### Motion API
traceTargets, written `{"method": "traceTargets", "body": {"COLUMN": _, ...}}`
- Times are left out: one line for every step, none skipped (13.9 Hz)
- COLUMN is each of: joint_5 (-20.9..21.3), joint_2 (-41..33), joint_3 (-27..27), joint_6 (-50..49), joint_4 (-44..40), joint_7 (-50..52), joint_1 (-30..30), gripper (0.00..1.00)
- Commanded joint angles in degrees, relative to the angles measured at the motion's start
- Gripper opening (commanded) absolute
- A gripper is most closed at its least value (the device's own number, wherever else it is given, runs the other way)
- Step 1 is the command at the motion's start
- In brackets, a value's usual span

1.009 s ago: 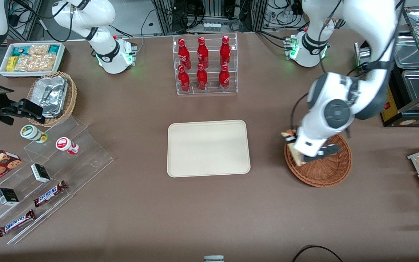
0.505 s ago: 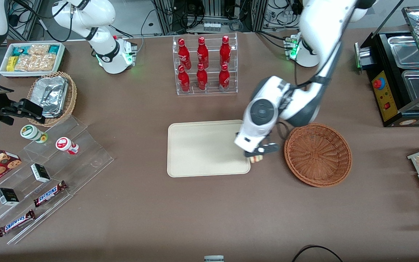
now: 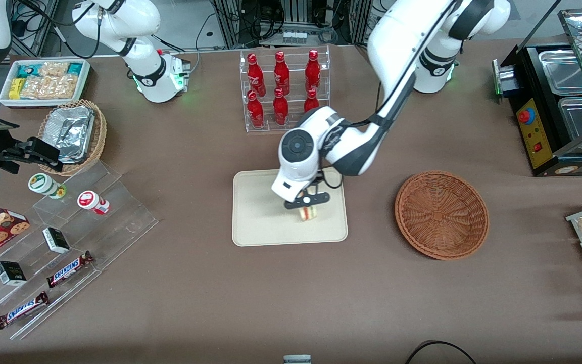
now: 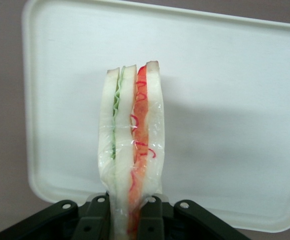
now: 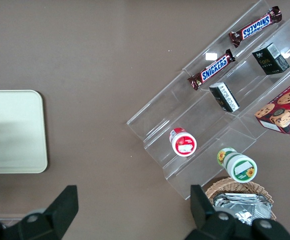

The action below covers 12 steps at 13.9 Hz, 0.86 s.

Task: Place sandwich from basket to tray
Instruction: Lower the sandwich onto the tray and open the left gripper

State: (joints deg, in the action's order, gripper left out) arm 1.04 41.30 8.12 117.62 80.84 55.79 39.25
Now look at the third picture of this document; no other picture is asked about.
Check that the small clear cracker bag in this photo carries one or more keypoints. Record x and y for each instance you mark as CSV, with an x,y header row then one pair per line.
x,y
53,68

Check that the aluminium foil tray stack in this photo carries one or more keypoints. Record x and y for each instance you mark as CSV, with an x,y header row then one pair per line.
x,y
71,134

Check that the Snickers bar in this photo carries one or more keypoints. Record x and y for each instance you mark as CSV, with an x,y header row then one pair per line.
x,y
22,309
68,269

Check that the green lid yogurt cup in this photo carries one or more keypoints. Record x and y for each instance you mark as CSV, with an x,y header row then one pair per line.
x,y
41,183

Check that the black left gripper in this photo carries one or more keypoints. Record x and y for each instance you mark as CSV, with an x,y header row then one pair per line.
x,y
320,178

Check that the small black box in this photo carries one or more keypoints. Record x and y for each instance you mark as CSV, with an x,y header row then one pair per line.
x,y
10,273
56,240

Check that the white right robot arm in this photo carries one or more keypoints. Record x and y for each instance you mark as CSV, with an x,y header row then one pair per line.
x,y
144,55

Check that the clear acrylic bottle rack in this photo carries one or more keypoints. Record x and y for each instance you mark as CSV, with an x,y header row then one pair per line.
x,y
269,114

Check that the large clear cracker bag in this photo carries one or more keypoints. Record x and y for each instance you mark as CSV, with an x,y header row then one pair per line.
x,y
51,87

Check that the white snack bin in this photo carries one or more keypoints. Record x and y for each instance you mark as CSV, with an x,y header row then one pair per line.
x,y
4,98

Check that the light wicker basket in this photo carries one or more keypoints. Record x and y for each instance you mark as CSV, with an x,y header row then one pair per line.
x,y
100,136

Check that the aluminium equipment rack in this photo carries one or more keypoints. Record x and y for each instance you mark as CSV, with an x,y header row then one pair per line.
x,y
233,30

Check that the red lid yogurt cup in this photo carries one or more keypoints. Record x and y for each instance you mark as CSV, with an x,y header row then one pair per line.
x,y
89,199

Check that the aluminium frame post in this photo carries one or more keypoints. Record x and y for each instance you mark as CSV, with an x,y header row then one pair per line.
x,y
46,28

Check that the teal snack pack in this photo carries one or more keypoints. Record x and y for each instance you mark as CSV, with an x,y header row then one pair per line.
x,y
27,70
75,68

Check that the clear acrylic stepped shelf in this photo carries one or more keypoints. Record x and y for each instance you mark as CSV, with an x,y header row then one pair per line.
x,y
119,222

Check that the small grey device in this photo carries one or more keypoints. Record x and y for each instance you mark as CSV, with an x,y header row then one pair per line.
x,y
297,360

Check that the brown round wicker basket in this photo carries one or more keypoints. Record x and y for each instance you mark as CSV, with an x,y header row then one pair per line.
x,y
440,215

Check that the white power strip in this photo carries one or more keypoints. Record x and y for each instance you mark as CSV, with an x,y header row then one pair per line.
x,y
295,36

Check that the black food warmer cabinet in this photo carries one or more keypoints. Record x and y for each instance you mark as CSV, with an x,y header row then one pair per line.
x,y
526,76

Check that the triangle sandwich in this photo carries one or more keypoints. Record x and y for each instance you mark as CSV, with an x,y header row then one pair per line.
x,y
308,214

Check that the yellow snack pack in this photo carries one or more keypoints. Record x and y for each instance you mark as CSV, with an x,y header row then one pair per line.
x,y
15,88

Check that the beige plastic tray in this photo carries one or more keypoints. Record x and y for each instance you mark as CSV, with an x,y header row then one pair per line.
x,y
260,217

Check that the red cola bottle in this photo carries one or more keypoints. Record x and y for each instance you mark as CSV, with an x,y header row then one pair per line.
x,y
255,76
255,111
312,71
281,73
311,100
280,108

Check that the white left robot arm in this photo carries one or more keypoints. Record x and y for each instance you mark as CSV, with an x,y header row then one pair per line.
x,y
402,35

